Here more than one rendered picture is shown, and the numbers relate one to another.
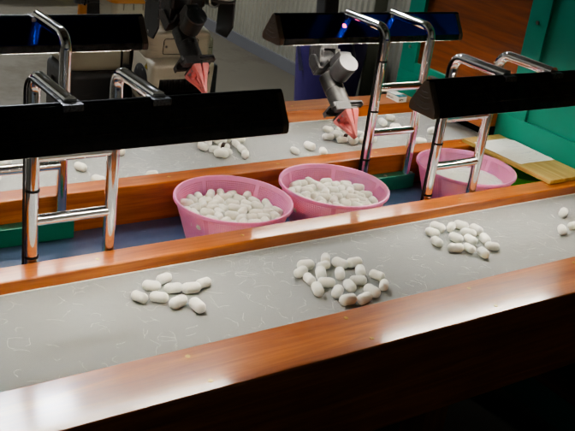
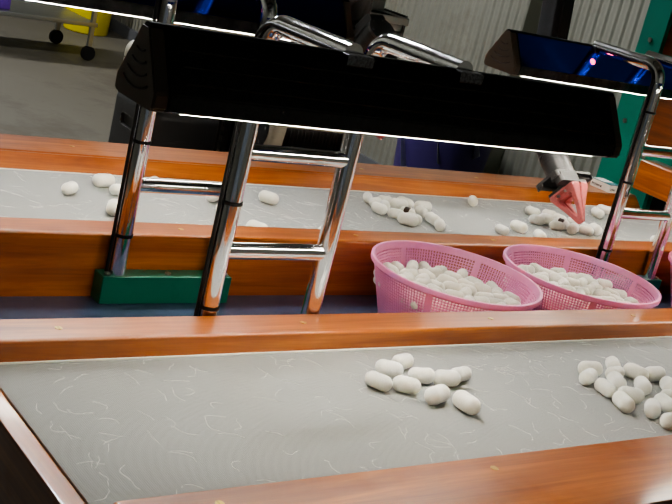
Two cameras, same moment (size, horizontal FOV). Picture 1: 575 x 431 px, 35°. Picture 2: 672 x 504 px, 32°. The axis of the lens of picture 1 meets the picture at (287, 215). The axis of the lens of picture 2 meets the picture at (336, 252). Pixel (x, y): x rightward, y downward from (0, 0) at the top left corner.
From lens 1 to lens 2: 0.49 m
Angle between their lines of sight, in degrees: 7
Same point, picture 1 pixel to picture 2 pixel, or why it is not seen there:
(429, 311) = not seen: outside the picture
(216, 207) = (430, 283)
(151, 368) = (448, 478)
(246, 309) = (533, 418)
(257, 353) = (593, 476)
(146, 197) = not seen: hidden behind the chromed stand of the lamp
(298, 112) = (487, 186)
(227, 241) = (473, 323)
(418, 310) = not seen: outside the picture
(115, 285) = (332, 363)
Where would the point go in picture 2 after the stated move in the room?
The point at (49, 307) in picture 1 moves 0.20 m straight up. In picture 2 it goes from (249, 380) to (289, 207)
